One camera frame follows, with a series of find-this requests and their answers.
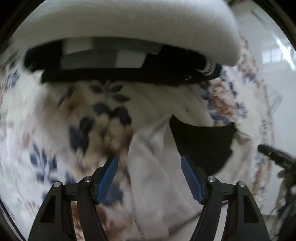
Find floral bed blanket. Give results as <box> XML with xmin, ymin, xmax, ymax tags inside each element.
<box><xmin>0</xmin><ymin>34</ymin><xmax>284</xmax><ymax>241</ymax></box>

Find beige long-sleeve shirt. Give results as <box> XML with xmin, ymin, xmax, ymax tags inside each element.
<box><xmin>125</xmin><ymin>83</ymin><xmax>252</xmax><ymax>240</ymax></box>

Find white headboard panel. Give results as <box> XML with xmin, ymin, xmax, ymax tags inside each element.
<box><xmin>231</xmin><ymin>0</ymin><xmax>296</xmax><ymax>216</ymax></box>

